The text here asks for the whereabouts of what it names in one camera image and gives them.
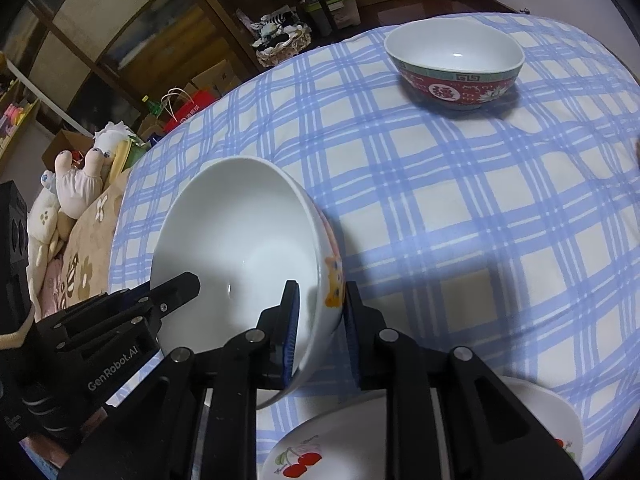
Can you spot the pink blanket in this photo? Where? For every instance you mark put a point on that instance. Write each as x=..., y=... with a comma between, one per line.
x=50, y=285

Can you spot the red paper bag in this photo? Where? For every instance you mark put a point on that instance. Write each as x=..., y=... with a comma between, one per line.
x=192, y=110

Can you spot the green plastic bottle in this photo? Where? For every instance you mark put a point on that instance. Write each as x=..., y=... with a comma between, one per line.
x=152, y=106

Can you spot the brown floral blanket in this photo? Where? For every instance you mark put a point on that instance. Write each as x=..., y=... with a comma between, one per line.
x=85, y=260

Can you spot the white cherry print plate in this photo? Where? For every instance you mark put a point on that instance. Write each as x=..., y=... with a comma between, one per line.
x=340, y=435

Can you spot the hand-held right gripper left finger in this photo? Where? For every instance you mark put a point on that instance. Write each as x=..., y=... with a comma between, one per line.
x=290, y=330

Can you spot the white fluffy plush toy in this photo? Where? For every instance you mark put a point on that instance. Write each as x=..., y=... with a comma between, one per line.
x=112, y=135

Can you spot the shelf with colourful things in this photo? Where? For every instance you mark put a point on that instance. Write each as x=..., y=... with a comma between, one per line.
x=15, y=115

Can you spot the white bowl orange cartoon print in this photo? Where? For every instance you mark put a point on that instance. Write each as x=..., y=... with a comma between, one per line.
x=240, y=220

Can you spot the wooden cabinet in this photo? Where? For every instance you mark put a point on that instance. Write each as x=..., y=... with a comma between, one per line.
x=45, y=35

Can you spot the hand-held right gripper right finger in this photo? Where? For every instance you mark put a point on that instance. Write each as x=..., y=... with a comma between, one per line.
x=352, y=340

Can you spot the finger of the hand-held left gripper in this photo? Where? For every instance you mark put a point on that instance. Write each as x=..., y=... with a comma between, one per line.
x=175, y=292

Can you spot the red patterned bowl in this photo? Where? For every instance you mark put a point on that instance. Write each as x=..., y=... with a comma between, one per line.
x=450, y=92

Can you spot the cream plush toy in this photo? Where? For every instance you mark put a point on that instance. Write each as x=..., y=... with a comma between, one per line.
x=42, y=220

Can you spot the yellow green cushion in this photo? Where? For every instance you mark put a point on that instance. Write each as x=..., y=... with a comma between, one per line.
x=125, y=155

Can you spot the clear plastic storage box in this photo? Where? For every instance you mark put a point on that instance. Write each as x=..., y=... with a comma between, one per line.
x=345, y=10

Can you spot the cardboard box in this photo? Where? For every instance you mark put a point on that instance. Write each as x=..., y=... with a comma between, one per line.
x=65, y=142
x=220, y=77

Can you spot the blue plaid cloth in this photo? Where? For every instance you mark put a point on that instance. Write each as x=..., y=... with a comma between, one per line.
x=450, y=210

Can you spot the woven basket with cloth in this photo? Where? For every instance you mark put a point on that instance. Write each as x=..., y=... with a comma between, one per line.
x=285, y=47

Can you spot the white stuffed toy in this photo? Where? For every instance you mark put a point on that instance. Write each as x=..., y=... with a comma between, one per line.
x=75, y=185

